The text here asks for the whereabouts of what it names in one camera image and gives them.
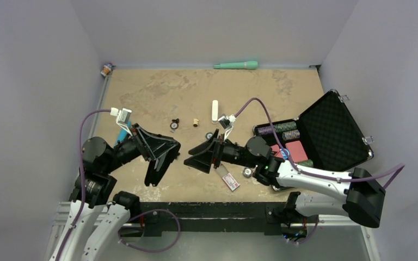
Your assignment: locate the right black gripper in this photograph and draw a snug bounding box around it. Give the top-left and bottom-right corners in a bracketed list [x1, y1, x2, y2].
[184, 130, 257, 175]

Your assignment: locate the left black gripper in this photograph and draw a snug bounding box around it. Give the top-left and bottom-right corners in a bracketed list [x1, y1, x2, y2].
[103, 122, 177, 173]

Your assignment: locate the white stapler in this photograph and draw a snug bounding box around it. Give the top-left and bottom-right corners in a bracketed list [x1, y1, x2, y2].
[211, 100, 219, 124]

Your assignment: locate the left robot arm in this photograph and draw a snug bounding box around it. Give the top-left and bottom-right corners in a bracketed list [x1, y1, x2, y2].
[50, 124, 181, 260]

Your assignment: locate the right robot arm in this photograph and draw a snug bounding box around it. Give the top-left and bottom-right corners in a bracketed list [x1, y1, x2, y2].
[184, 132, 386, 228]

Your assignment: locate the blue 50 poker chip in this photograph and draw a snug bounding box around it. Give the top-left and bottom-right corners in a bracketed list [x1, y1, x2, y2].
[205, 132, 213, 140]

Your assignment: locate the red white staple box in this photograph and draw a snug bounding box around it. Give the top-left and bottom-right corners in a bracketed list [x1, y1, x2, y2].
[216, 164, 240, 191]

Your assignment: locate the brown 100 poker chip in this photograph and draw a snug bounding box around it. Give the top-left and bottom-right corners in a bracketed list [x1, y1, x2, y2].
[170, 122, 179, 130]

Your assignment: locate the blue marker pen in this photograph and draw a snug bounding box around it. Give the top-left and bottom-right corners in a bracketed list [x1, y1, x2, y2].
[116, 128, 128, 144]

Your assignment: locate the pink playing card deck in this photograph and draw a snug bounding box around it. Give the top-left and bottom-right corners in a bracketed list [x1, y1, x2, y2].
[271, 145, 284, 159]

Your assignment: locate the blue dealer button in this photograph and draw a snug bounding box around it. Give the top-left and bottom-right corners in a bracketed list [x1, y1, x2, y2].
[280, 148, 290, 159]

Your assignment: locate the green marker pen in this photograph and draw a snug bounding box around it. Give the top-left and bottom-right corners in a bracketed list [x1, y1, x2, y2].
[213, 61, 259, 70]

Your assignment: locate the small orange bottle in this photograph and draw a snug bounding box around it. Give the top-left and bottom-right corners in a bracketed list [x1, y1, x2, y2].
[100, 63, 114, 77]

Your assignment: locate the black poker chip case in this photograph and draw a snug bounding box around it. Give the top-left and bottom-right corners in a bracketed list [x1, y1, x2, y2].
[253, 90, 373, 172]

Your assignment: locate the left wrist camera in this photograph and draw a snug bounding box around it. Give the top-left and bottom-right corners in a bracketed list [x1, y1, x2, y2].
[110, 107, 132, 135]

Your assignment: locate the purple loop cable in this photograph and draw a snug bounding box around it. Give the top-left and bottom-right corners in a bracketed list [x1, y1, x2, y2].
[119, 207, 181, 253]

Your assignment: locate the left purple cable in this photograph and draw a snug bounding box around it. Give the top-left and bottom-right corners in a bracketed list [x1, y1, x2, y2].
[54, 109, 113, 261]

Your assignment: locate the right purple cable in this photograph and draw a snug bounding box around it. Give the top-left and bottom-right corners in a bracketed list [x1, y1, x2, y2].
[234, 97, 405, 183]

